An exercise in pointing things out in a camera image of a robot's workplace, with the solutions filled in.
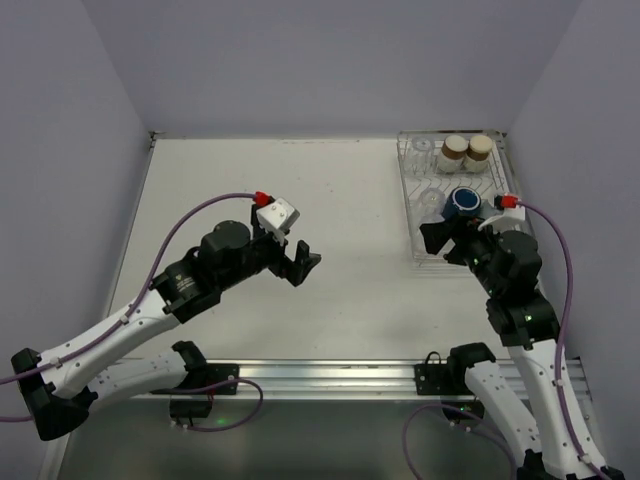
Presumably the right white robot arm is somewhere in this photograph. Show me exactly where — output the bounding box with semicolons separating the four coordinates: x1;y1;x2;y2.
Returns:
420;216;624;479

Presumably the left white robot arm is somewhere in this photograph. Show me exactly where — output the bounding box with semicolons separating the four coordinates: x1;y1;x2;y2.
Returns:
10;192;321;441

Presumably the clear glass rack back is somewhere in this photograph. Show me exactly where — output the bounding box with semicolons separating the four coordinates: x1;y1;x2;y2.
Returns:
403;135;433;176

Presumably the clear glass beside mug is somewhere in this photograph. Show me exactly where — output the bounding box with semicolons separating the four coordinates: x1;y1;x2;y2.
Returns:
414;187;446;225

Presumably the dark blue mug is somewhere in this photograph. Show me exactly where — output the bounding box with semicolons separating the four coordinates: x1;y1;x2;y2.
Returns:
442;186;482;220

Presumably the brown banded cup left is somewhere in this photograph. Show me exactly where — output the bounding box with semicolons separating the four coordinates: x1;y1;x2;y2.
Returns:
436;135;468;173

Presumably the brown banded cup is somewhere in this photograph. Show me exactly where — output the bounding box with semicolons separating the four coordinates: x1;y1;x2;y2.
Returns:
464;135;494;173
436;135;468;173

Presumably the brown banded cup right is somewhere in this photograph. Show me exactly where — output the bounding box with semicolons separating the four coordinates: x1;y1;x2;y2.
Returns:
464;135;494;173

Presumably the wire dish rack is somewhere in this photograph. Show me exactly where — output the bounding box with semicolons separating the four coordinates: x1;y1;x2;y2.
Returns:
396;129;520;269

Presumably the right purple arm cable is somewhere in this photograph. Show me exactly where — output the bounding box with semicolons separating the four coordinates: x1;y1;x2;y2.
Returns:
494;194;614;480

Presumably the aluminium mounting rail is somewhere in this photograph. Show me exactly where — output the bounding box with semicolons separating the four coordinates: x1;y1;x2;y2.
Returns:
149;357;594;401

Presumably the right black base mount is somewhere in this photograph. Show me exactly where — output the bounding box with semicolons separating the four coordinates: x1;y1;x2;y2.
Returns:
413;343;496;423

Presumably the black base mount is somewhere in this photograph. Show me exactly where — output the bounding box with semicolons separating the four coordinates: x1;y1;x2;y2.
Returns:
413;343;496;423
169;341;240;426

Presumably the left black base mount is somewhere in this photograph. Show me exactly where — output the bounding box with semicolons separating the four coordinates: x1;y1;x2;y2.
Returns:
169;341;240;426

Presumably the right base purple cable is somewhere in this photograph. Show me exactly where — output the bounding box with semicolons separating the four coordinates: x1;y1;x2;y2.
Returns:
403;399;516;480

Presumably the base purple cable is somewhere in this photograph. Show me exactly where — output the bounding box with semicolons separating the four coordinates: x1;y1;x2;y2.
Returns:
172;379;265;432
403;399;516;480

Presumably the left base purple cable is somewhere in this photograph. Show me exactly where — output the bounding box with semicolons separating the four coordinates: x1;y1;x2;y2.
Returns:
172;379;265;432

